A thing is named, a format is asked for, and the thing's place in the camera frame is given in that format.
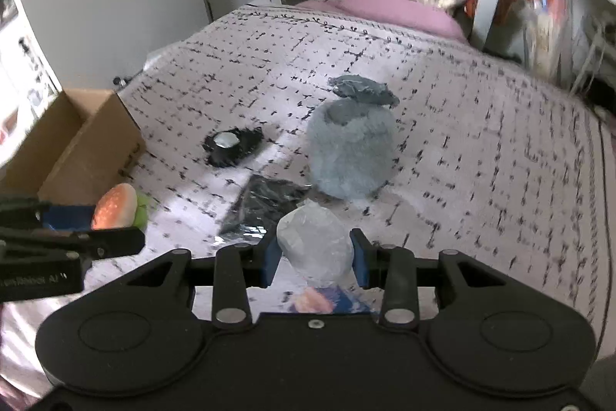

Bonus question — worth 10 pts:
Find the hamburger plush toy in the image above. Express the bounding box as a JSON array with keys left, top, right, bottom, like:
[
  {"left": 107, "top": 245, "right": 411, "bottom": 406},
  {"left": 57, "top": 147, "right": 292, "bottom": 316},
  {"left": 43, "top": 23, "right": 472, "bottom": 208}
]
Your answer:
[{"left": 91, "top": 183, "right": 148, "bottom": 231}]

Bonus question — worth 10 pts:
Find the black shiny plastic packet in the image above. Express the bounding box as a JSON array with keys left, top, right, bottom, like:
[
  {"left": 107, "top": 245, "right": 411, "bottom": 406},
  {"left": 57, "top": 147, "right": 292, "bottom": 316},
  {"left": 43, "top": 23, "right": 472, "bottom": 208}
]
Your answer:
[{"left": 217, "top": 175, "right": 311, "bottom": 245}]

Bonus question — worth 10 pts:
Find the blue tissue pack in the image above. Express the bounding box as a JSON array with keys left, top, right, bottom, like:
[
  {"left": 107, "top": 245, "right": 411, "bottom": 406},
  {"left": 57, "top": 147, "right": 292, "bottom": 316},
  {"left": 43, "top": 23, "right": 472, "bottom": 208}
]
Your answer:
[{"left": 289, "top": 286, "right": 372, "bottom": 315}]

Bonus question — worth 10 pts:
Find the white plastic bag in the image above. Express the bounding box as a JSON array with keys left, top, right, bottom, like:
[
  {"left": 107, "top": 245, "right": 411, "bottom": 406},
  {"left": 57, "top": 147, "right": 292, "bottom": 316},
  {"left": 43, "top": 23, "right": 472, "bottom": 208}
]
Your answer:
[{"left": 276, "top": 200, "right": 354, "bottom": 288}]

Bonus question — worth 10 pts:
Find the black frilly scrunchie pouch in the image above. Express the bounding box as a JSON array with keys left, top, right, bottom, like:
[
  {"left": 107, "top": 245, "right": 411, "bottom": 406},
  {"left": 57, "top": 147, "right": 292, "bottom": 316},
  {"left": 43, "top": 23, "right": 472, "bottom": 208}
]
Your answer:
[{"left": 203, "top": 127, "right": 264, "bottom": 168}]

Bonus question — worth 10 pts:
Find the grey-blue fluffy plush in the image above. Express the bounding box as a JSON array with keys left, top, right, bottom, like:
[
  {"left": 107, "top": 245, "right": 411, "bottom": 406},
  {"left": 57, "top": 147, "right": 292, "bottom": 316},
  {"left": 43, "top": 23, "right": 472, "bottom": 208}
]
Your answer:
[{"left": 306, "top": 98, "right": 395, "bottom": 200}]

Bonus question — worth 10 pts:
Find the blue denim fabric toy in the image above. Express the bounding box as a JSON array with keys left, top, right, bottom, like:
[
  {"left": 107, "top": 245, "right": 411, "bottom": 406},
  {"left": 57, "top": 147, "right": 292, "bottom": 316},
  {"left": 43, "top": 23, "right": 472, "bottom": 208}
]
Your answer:
[{"left": 328, "top": 75, "right": 400, "bottom": 107}]

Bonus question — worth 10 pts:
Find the brown cardboard box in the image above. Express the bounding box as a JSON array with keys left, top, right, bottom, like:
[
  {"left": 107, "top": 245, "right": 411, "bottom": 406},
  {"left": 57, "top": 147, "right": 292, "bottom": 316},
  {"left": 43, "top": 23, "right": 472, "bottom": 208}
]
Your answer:
[{"left": 1, "top": 89, "right": 146, "bottom": 205}]

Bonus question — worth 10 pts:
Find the patterned white bedspread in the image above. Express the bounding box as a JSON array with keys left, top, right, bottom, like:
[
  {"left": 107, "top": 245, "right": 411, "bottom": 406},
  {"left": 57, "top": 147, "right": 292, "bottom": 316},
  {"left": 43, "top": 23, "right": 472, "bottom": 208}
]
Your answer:
[{"left": 0, "top": 4, "right": 609, "bottom": 393}]

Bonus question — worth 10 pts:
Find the pink pillow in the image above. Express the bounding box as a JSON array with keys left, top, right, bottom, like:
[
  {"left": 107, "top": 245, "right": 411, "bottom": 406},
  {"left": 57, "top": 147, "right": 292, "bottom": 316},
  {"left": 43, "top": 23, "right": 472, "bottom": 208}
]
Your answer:
[{"left": 296, "top": 0, "right": 468, "bottom": 43}]

